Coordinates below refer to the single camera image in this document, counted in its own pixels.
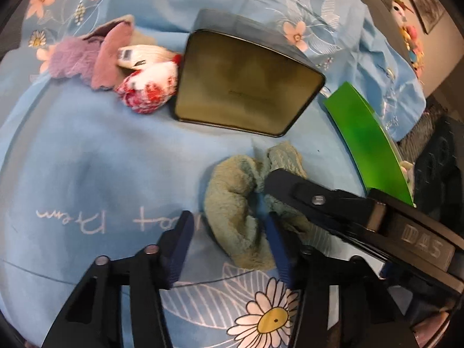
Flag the grey fluffy blanket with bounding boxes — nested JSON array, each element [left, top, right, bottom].
[[397, 116, 436, 160]]

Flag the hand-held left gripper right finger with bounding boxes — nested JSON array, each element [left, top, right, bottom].
[[266, 212, 417, 348]]

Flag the green box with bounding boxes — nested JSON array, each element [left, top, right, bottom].
[[322, 81, 416, 207]]

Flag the blue floral printed bedsheet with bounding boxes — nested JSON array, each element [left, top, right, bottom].
[[0, 0, 426, 348]]

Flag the grey cloth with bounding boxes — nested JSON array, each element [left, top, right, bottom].
[[81, 14, 158, 48]]

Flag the colourful plush toys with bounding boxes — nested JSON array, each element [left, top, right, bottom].
[[391, 0, 425, 78]]

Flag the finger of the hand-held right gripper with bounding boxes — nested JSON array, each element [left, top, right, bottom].
[[264, 168, 387, 239]]

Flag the purple dotted cloth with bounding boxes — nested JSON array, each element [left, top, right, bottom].
[[49, 38, 109, 80]]

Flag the red white knit glove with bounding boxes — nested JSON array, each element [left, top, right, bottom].
[[115, 54, 184, 115]]

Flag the dark bag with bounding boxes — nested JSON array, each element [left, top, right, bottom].
[[413, 116, 464, 225]]

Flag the dark picture frame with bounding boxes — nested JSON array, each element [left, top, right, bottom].
[[399, 0, 446, 35]]

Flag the grey-green fluffy towel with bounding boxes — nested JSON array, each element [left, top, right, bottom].
[[203, 141, 334, 271]]

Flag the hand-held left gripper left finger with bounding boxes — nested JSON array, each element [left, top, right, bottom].
[[41, 210, 195, 348]]

